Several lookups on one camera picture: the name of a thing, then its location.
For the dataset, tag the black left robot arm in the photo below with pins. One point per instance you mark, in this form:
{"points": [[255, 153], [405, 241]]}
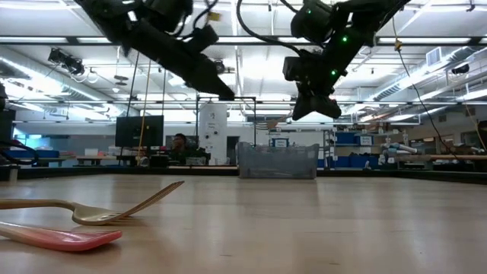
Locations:
{"points": [[114, 15]]}

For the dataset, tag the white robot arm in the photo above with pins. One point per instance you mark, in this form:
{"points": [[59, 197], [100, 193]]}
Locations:
{"points": [[399, 147]]}

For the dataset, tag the gold fork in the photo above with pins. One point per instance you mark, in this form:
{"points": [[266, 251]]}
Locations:
{"points": [[87, 215]]}

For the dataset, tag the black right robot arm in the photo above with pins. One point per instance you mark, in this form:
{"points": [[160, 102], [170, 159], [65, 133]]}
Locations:
{"points": [[365, 11]]}

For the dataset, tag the blue and white sign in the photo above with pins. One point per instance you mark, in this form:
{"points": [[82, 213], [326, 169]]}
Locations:
{"points": [[280, 142]]}

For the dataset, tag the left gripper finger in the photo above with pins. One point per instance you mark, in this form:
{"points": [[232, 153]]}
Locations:
{"points": [[213, 85]]}

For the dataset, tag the overhead LED light bar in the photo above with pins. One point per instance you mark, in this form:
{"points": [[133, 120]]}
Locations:
{"points": [[38, 39]]}

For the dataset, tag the grey translucent plastic bin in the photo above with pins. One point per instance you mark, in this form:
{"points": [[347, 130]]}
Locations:
{"points": [[277, 163]]}

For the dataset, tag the black aluminium table frame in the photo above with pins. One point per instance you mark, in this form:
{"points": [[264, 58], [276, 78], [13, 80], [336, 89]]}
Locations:
{"points": [[114, 172]]}

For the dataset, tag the white air vent grille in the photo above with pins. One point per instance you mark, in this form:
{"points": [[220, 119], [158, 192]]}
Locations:
{"points": [[433, 57]]}

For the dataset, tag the white building column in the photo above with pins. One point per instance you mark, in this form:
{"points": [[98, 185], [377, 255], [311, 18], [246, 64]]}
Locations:
{"points": [[213, 133]]}

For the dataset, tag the person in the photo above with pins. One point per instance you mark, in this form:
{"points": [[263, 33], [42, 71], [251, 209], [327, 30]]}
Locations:
{"points": [[179, 141]]}

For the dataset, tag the black ceiling camera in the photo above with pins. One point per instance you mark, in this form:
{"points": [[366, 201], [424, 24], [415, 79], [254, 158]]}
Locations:
{"points": [[222, 66]]}

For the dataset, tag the rack with blue bins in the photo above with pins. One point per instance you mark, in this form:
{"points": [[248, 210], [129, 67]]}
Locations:
{"points": [[344, 137]]}

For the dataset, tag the black ceiling-mounted device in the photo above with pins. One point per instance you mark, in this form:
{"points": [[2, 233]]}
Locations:
{"points": [[460, 69], [66, 61]]}

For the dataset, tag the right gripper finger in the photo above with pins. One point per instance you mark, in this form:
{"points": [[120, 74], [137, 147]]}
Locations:
{"points": [[316, 104]]}

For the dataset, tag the black monitor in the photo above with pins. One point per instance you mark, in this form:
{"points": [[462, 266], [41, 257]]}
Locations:
{"points": [[131, 131]]}

